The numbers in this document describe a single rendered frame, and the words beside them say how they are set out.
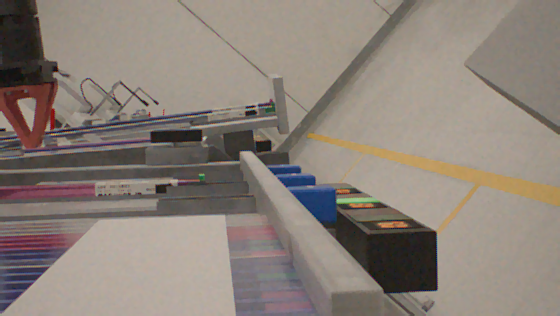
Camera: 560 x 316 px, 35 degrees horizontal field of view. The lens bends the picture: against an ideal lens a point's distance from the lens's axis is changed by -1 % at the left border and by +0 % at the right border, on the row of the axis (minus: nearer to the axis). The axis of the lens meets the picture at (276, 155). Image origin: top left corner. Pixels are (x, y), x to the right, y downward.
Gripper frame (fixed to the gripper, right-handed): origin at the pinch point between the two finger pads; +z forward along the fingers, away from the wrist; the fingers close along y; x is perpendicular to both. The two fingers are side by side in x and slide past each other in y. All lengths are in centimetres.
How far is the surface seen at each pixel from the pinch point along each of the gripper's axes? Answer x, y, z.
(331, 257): 30, 82, 1
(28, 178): 4.9, 21.3, 2.7
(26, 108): -112, -404, -4
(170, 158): 18.4, 20.4, 2.7
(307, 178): 31, 40, 4
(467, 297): 71, -110, 57
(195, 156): 20.8, 20.2, 2.8
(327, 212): 31, 51, 5
